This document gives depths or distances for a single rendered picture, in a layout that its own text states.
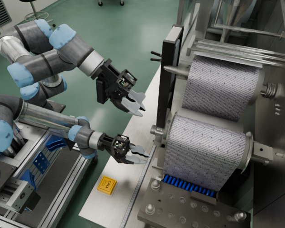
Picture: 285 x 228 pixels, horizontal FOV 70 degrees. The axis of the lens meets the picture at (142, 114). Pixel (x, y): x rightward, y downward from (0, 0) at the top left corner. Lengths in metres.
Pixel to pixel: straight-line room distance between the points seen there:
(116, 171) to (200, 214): 0.44
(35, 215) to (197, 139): 1.47
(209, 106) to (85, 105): 1.99
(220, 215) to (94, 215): 0.52
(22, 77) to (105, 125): 1.77
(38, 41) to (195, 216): 0.99
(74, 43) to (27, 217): 1.50
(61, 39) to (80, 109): 2.03
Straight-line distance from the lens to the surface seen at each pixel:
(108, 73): 0.63
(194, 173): 0.85
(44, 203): 1.89
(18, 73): 0.71
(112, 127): 2.36
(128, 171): 1.06
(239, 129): 0.86
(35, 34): 1.08
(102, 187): 1.02
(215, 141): 0.70
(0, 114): 0.85
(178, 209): 0.87
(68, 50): 0.64
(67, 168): 1.95
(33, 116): 0.97
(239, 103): 0.85
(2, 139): 0.82
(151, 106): 1.32
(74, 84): 3.00
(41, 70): 0.71
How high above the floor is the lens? 1.86
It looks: 49 degrees down
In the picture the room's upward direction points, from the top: straight up
